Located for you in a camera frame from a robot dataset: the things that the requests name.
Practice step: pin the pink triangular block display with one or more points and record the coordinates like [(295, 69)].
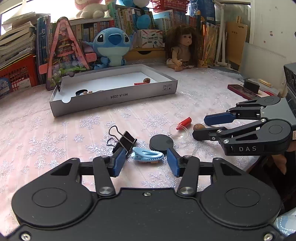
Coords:
[(66, 58)]

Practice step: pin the light blue clip back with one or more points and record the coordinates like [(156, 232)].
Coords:
[(86, 92)]

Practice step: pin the red plastic basket top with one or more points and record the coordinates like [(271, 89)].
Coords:
[(164, 5)]

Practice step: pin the wooden drawer shelf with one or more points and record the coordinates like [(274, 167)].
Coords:
[(145, 54)]

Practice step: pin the white coloured pencil box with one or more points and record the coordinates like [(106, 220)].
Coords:
[(150, 38)]

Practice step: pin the white pink plush toy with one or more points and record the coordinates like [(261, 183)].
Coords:
[(90, 9)]

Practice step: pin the red plastic crate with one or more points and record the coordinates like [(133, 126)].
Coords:
[(19, 75)]

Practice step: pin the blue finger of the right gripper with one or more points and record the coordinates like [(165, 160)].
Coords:
[(207, 134), (219, 118)]

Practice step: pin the light blue clip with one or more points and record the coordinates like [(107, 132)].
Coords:
[(86, 92), (146, 156)]

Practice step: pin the black binder clip on box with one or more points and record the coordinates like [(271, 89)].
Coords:
[(58, 85)]

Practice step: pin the blue Stitch plush toy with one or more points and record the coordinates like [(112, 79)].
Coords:
[(111, 45)]

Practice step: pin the brown haired baby doll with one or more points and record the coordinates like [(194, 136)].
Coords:
[(181, 48)]

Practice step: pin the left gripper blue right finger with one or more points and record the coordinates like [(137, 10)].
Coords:
[(173, 159)]

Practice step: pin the light blue clip front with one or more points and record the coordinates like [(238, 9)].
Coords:
[(146, 156)]

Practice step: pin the red crayon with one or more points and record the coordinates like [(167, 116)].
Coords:
[(140, 83), (184, 123)]

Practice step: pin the small black box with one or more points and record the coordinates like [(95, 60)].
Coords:
[(251, 86)]

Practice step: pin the stack of books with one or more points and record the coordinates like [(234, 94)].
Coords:
[(19, 39)]

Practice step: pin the black binder clip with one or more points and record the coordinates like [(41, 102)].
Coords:
[(58, 85), (126, 140)]

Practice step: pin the dark red smartphone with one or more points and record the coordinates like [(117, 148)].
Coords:
[(243, 92)]

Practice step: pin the brown nut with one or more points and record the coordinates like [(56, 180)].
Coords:
[(147, 80), (198, 127)]

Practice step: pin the blue round plush ball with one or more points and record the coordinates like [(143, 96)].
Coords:
[(143, 22)]

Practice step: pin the black round lid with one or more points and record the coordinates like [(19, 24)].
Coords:
[(80, 91)]

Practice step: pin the white shallow cardboard box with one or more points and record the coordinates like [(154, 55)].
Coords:
[(109, 86)]

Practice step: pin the black round disc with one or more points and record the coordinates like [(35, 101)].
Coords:
[(161, 143)]

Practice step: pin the row of books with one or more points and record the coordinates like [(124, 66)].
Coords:
[(123, 16)]

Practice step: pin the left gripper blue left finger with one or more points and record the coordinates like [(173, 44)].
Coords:
[(118, 160)]

